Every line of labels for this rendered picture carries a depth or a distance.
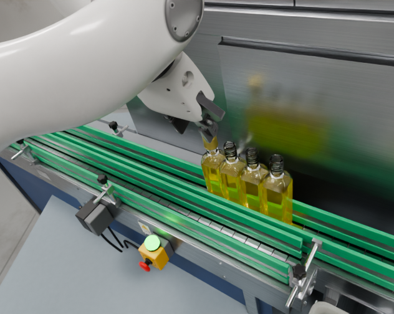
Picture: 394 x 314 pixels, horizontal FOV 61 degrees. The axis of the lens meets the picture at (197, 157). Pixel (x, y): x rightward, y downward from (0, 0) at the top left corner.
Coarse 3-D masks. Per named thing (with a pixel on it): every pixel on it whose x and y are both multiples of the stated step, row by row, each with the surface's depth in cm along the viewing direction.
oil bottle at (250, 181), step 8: (264, 168) 78; (240, 176) 79; (248, 176) 77; (256, 176) 76; (264, 176) 78; (248, 184) 79; (256, 184) 77; (248, 192) 81; (256, 192) 79; (248, 200) 84; (256, 200) 82; (256, 208) 84
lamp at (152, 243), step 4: (148, 236) 99; (152, 236) 99; (148, 240) 98; (152, 240) 97; (156, 240) 97; (148, 244) 97; (152, 244) 97; (156, 244) 97; (160, 244) 99; (148, 248) 97; (152, 248) 97; (156, 248) 98
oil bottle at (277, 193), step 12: (264, 180) 76; (276, 180) 74; (288, 180) 75; (264, 192) 77; (276, 192) 75; (288, 192) 76; (264, 204) 81; (276, 204) 78; (288, 204) 80; (276, 216) 81; (288, 216) 83
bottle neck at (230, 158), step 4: (224, 144) 78; (228, 144) 79; (232, 144) 78; (224, 148) 77; (228, 148) 77; (232, 148) 77; (224, 152) 78; (228, 152) 77; (232, 152) 77; (236, 152) 79; (228, 156) 78; (232, 156) 78; (236, 156) 79; (228, 160) 79; (232, 160) 79; (236, 160) 80
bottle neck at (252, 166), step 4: (248, 148) 75; (252, 148) 75; (256, 148) 75; (248, 152) 76; (252, 152) 76; (256, 152) 74; (248, 156) 74; (252, 156) 74; (256, 156) 74; (248, 160) 75; (252, 160) 75; (256, 160) 75; (248, 164) 76; (252, 164) 75; (256, 164) 76; (248, 168) 77; (252, 168) 76; (256, 168) 77
